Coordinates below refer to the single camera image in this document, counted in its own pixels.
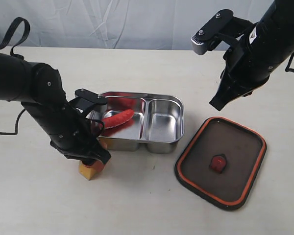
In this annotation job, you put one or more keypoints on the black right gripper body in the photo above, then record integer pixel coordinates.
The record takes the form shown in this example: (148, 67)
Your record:
(242, 74)

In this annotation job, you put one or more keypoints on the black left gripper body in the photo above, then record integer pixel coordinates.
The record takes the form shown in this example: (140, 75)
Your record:
(78, 137)

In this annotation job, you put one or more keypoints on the yellow toy cheese wedge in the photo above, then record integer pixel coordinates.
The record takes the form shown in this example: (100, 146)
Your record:
(88, 173)

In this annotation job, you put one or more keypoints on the red toy sausage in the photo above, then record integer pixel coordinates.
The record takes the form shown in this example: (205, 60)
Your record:
(118, 119)

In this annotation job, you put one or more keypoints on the dark transparent lunch box lid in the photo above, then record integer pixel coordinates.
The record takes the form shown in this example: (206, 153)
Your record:
(221, 162)

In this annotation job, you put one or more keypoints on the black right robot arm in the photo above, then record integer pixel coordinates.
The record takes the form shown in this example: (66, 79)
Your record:
(261, 50)

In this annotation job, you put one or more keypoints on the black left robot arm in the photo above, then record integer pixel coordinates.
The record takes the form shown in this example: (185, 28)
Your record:
(38, 88)

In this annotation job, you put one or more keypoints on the stainless steel lunch box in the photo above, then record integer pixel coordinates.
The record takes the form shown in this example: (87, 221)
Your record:
(157, 123)

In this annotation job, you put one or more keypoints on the blue-grey backdrop cloth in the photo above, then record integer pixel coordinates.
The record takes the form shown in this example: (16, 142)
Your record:
(120, 24)

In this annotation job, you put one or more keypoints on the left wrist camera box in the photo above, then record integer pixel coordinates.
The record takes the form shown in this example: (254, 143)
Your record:
(90, 104)

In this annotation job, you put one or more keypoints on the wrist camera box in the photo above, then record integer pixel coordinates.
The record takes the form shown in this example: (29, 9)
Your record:
(207, 37)
(90, 104)

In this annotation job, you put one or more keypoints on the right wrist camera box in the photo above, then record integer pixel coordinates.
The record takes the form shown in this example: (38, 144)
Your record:
(207, 37)

